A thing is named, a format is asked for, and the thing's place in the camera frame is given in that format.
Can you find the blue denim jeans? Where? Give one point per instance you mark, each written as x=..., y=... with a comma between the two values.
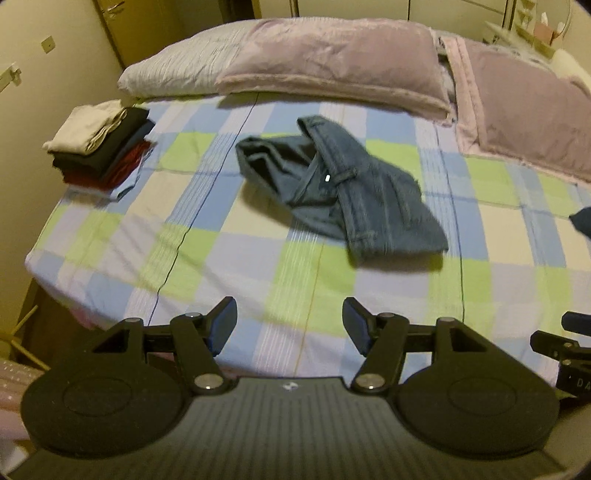
x=330, y=183

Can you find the dark navy garment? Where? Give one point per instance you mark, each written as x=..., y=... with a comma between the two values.
x=581, y=221

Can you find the white striped pillow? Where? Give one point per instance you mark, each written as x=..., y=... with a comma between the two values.
x=188, y=67

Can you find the stack of folded clothes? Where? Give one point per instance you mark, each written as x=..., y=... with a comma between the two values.
x=99, y=149

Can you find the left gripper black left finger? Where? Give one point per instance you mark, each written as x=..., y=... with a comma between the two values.
x=192, y=338

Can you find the mauve pillow far side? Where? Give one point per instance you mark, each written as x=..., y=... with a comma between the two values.
x=383, y=61

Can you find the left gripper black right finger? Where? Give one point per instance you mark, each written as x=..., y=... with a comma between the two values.
x=387, y=338

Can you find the cream padded headboard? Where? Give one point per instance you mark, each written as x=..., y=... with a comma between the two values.
x=565, y=66

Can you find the checkered bed sheet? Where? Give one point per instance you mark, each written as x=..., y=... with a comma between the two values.
x=191, y=231

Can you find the mauve pillow near headboard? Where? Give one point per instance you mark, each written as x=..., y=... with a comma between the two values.
x=512, y=110

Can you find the white wardrobe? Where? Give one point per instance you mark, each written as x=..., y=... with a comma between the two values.
x=465, y=17

